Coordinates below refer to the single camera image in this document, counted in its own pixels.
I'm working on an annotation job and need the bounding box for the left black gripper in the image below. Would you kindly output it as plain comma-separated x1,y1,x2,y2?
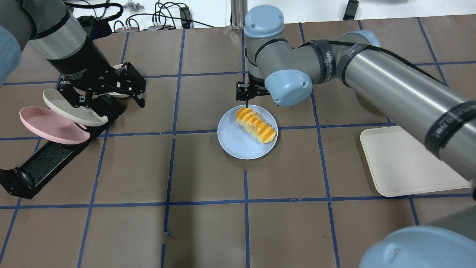
57,62,146,119

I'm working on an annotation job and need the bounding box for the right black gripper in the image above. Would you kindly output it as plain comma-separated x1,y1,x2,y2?
236,73,270,108

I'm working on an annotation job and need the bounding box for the orange striped bread loaf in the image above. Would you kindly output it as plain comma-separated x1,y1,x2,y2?
236,107,277,144

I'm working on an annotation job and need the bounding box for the blue plate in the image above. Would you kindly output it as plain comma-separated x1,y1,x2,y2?
217,105,279,160

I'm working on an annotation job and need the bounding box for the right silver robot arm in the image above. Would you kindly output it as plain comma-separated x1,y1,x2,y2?
237,5,476,268

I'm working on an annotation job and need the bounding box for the cream plate in rack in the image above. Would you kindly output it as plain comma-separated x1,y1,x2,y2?
42,89,109,127

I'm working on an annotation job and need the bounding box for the pink plate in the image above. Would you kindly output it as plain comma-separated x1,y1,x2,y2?
19,106,90,145

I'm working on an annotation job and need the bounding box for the black dish rack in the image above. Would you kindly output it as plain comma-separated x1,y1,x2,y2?
1,116,119,200

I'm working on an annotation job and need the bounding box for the white rectangular tray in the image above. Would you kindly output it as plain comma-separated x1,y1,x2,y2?
359,126,470,197

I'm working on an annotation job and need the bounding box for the aluminium frame post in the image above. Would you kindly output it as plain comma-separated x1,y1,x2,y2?
231,0,248,31

